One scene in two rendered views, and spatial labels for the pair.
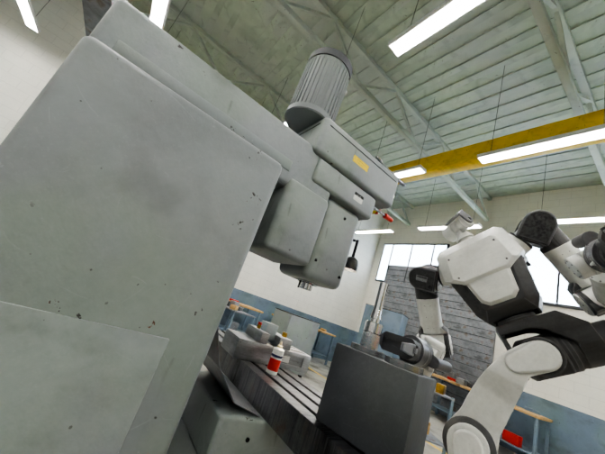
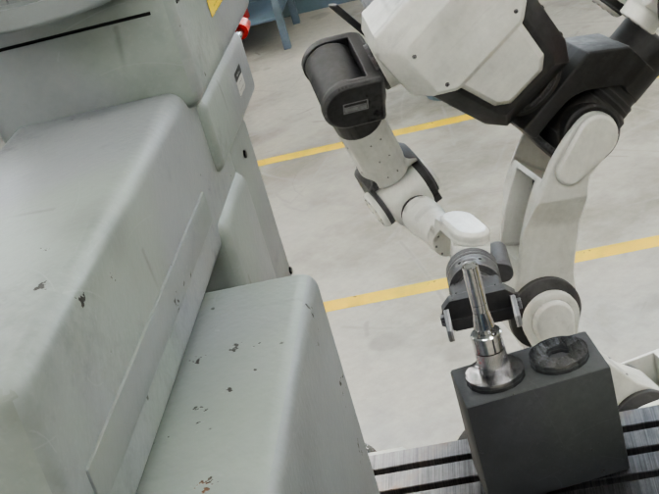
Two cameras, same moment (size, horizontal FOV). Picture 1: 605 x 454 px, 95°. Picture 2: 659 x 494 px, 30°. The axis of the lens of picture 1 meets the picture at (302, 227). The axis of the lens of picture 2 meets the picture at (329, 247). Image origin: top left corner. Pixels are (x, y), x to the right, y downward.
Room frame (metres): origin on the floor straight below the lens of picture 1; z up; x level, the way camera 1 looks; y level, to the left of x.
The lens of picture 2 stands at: (-0.15, 1.03, 2.13)
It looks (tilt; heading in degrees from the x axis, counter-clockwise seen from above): 24 degrees down; 312
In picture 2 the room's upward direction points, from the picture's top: 16 degrees counter-clockwise
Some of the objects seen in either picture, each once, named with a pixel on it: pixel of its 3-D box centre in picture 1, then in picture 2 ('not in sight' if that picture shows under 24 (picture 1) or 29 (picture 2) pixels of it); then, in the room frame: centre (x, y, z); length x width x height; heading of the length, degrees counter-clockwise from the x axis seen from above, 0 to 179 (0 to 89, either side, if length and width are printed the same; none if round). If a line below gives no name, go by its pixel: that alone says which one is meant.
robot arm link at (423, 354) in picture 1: (406, 349); (477, 294); (0.89, -0.43, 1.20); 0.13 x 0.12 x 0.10; 35
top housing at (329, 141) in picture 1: (341, 172); (123, 17); (1.10, -0.08, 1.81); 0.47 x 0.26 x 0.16; 121
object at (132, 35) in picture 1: (230, 134); (67, 279); (0.85, 0.33, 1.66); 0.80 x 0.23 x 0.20; 121
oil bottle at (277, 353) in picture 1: (276, 357); not in sight; (1.08, -0.07, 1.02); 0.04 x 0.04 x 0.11
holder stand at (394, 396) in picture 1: (375, 396); (538, 415); (0.74, -0.31, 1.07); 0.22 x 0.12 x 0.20; 43
